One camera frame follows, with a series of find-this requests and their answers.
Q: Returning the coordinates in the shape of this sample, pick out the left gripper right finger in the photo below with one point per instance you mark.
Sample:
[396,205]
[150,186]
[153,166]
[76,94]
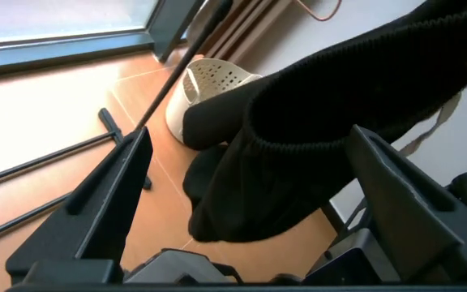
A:
[416,219]

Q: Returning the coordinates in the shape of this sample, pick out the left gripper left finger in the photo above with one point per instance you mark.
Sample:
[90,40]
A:
[108,219]

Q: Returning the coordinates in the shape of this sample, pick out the black shorts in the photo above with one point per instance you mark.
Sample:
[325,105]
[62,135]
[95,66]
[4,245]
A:
[318,101]

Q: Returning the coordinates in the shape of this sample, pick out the pink clothes hanger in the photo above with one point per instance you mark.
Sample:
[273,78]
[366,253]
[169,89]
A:
[318,18]

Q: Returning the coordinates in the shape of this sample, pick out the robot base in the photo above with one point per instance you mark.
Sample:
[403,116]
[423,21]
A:
[176,263]

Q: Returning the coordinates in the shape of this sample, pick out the black clothes rack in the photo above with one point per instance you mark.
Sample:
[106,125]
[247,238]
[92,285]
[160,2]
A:
[110,123]

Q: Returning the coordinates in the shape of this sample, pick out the white laundry basket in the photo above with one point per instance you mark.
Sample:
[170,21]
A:
[209,77]

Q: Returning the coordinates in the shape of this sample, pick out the window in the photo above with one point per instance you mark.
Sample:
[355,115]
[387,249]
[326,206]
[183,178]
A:
[75,20]

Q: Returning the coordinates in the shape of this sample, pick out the brown curtain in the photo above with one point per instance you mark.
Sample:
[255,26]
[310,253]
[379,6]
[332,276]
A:
[249,24]

